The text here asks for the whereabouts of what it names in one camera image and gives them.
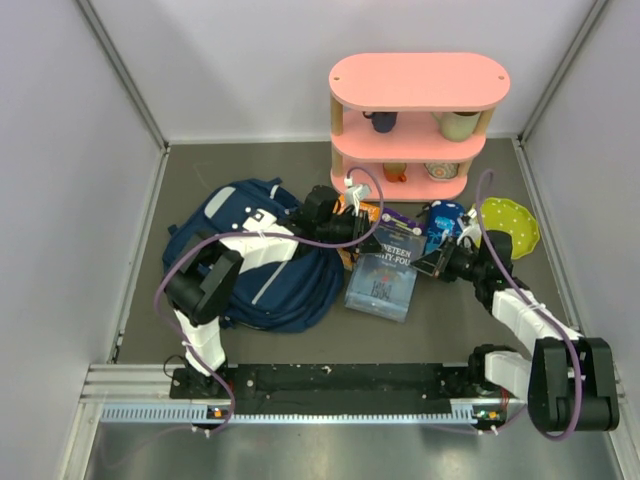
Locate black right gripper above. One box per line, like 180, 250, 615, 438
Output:
410, 235, 486, 283

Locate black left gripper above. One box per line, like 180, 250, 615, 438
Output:
316, 208, 385, 256

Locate Nineteen Eighty-Four book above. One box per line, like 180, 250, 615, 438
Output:
345, 226, 426, 323

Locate navy blue backpack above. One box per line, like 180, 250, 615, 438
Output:
161, 177, 346, 335

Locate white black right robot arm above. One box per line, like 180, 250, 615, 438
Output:
411, 230, 620, 440

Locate purple paperback book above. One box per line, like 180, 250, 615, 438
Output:
380, 207, 425, 236

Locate orange Treehouse book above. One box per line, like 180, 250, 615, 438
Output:
334, 194, 380, 271

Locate blue dinosaur pencil case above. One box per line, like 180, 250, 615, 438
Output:
424, 200, 466, 254

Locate orange cup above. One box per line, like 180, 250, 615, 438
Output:
383, 162, 407, 183

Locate green polka dot plate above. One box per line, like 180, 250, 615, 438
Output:
481, 197, 540, 260

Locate patterned flower-shaped bowl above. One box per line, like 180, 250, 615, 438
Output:
424, 162, 459, 181

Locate dark blue mug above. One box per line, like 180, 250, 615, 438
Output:
362, 112, 398, 134

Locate pink three-tier shelf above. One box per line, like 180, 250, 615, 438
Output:
328, 52, 511, 202

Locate pale green mug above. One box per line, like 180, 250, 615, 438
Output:
431, 112, 480, 142

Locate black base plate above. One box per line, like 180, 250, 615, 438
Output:
169, 362, 501, 415

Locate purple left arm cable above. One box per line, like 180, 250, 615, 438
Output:
152, 166, 385, 436

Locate aluminium frame rail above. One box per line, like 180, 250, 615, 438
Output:
79, 362, 628, 426

